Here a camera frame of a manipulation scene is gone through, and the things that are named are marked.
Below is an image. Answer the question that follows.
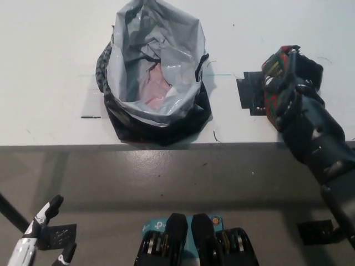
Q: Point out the teal router box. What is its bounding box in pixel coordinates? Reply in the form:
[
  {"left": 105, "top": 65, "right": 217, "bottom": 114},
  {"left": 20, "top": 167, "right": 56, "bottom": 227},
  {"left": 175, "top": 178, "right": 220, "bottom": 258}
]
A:
[{"left": 141, "top": 215, "right": 222, "bottom": 253}]

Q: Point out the clear tape sheet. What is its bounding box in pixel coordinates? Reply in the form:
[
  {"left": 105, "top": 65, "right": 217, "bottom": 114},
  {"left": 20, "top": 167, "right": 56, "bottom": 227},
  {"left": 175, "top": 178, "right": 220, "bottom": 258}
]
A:
[{"left": 81, "top": 89, "right": 108, "bottom": 118}]

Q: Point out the black plastic bag grey inside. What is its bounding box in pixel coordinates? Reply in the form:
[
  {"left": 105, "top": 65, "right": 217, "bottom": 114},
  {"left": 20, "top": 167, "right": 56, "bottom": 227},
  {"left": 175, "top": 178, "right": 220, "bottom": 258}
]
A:
[{"left": 95, "top": 0, "right": 212, "bottom": 146}]

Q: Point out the red green coffee bean bag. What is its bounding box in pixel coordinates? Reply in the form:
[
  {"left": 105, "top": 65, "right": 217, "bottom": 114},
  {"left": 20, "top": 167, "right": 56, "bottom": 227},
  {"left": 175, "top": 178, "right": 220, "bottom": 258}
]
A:
[{"left": 260, "top": 44, "right": 303, "bottom": 131}]

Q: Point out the large black tape patch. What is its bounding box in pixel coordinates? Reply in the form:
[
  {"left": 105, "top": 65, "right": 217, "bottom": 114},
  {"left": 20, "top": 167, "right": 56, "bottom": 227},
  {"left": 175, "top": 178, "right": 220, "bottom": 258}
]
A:
[{"left": 236, "top": 71, "right": 270, "bottom": 116}]

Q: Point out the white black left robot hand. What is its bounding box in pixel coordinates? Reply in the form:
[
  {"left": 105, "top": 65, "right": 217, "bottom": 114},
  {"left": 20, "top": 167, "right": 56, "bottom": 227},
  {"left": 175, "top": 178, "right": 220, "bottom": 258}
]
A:
[{"left": 7, "top": 194, "right": 78, "bottom": 266}]

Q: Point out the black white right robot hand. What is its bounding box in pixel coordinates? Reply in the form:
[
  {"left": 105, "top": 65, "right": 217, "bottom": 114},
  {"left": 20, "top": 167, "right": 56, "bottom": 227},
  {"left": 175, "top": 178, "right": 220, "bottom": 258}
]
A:
[{"left": 263, "top": 46, "right": 325, "bottom": 111}]

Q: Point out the pink crumpled plastic sheet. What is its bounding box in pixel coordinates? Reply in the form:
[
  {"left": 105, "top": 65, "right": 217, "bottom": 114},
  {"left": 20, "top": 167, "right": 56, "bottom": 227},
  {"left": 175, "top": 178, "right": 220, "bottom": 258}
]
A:
[{"left": 138, "top": 64, "right": 174, "bottom": 105}]

